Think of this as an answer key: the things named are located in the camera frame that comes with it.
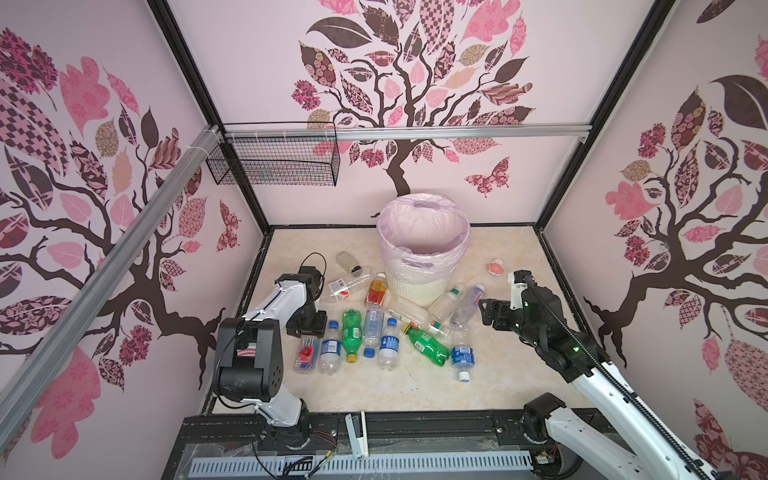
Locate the aluminium frame bar back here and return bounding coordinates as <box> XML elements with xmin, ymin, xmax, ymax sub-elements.
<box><xmin>225</xmin><ymin>123</ymin><xmax>592</xmax><ymax>141</ymax></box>

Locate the pink plastic bin liner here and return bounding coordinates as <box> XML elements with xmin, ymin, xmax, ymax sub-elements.
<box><xmin>377</xmin><ymin>193</ymin><xmax>471</xmax><ymax>285</ymax></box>

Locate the green bottle yellow cap upright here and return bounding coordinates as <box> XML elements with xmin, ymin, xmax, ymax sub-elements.
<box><xmin>341</xmin><ymin>309</ymin><xmax>362</xmax><ymax>364</ymax></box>

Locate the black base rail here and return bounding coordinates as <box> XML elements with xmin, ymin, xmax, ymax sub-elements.
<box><xmin>160</xmin><ymin>407</ymin><xmax>682</xmax><ymax>480</ymax></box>

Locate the small blue label water bottle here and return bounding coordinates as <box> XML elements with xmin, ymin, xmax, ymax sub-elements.
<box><xmin>378</xmin><ymin>318</ymin><xmax>400</xmax><ymax>371</ymax></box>

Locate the clear bottle pale blue label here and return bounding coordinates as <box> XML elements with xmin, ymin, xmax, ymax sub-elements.
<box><xmin>363</xmin><ymin>305</ymin><xmax>385</xmax><ymax>350</ymax></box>

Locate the clear bottle red white label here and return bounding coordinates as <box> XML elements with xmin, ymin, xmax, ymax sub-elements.
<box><xmin>320</xmin><ymin>268</ymin><xmax>371</xmax><ymax>303</ymax></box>

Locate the glass spice jar black cap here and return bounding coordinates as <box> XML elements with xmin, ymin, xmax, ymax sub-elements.
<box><xmin>336</xmin><ymin>251</ymin><xmax>362</xmax><ymax>276</ymax></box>

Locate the aluminium frame bar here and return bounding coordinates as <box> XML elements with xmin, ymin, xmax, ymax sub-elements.
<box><xmin>225</xmin><ymin>123</ymin><xmax>592</xmax><ymax>141</ymax></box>
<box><xmin>1</xmin><ymin>125</ymin><xmax>222</xmax><ymax>447</ymax></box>

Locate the white cable duct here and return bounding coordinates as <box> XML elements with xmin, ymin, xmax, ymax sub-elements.
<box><xmin>183</xmin><ymin>451</ymin><xmax>533</xmax><ymax>479</ymax></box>

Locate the red yellow label drink bottle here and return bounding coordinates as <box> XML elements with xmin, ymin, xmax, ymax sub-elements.
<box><xmin>365</xmin><ymin>272</ymin><xmax>388</xmax><ymax>308</ymax></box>

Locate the clear bottle green cap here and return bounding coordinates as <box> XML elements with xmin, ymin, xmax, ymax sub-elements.
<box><xmin>428</xmin><ymin>283</ymin><xmax>466</xmax><ymax>322</ymax></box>

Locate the clear bottle green red label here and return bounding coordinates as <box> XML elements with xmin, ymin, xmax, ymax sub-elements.
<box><xmin>387</xmin><ymin>297</ymin><xmax>449</xmax><ymax>341</ymax></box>

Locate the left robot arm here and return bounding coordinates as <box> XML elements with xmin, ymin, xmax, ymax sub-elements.
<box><xmin>212</xmin><ymin>266</ymin><xmax>327</xmax><ymax>428</ymax></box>

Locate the Fiji water bottle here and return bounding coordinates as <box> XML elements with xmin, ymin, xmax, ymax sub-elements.
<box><xmin>293</xmin><ymin>335</ymin><xmax>321</xmax><ymax>374</ymax></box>

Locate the blue label bottle white cap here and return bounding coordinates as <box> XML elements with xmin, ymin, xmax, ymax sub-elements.
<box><xmin>451</xmin><ymin>340</ymin><xmax>475</xmax><ymax>383</ymax></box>

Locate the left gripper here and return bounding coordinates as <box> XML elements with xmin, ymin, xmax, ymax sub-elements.
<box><xmin>285</xmin><ymin>301</ymin><xmax>328</xmax><ymax>339</ymax></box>

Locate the white bracket on rail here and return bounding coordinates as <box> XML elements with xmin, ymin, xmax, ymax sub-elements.
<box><xmin>345</xmin><ymin>411</ymin><xmax>369</xmax><ymax>460</ymax></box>

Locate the pink white toy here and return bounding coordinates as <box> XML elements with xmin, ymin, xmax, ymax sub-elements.
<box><xmin>486</xmin><ymin>258</ymin><xmax>505</xmax><ymax>276</ymax></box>

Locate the green bottle yellow cap tilted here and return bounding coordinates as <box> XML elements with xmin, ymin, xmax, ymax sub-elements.
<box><xmin>403</xmin><ymin>324</ymin><xmax>451</xmax><ymax>367</ymax></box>

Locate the black wire basket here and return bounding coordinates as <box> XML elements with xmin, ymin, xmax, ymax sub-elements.
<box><xmin>206</xmin><ymin>120</ymin><xmax>341</xmax><ymax>187</ymax></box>

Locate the clear bottle purple label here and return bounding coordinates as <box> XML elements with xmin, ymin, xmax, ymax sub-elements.
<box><xmin>449</xmin><ymin>284</ymin><xmax>485</xmax><ymax>329</ymax></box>

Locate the white woven waste bin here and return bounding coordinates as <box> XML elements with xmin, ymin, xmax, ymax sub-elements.
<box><xmin>386</xmin><ymin>271</ymin><xmax>453</xmax><ymax>307</ymax></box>

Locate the aluminium frame bar left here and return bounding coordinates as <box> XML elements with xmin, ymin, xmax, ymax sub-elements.
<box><xmin>1</xmin><ymin>125</ymin><xmax>222</xmax><ymax>447</ymax></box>

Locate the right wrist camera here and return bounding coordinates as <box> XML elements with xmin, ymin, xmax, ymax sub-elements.
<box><xmin>508</xmin><ymin>270</ymin><xmax>533</xmax><ymax>311</ymax></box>

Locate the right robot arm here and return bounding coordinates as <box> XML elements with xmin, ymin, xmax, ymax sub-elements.
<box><xmin>479</xmin><ymin>280</ymin><xmax>731</xmax><ymax>479</ymax></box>

